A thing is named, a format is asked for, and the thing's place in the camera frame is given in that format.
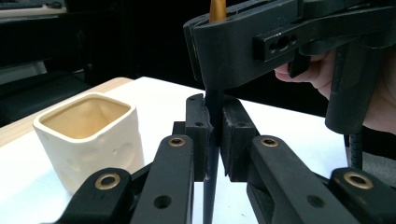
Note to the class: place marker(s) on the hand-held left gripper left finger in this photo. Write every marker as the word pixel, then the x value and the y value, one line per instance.
pixel 169 174

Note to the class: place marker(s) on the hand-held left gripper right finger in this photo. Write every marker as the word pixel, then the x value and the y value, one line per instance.
pixel 280 180

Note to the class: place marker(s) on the dark pen with gold tip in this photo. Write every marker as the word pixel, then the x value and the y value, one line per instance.
pixel 214 105

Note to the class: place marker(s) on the cream square ceramic cup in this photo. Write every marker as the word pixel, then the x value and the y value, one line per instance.
pixel 93 155

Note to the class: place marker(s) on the white table sheet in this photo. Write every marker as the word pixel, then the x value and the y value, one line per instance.
pixel 280 124

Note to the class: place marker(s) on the light desk with white legs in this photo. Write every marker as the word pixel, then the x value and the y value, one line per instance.
pixel 31 12

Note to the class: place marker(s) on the dark keyboard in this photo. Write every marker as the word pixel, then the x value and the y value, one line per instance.
pixel 18 5

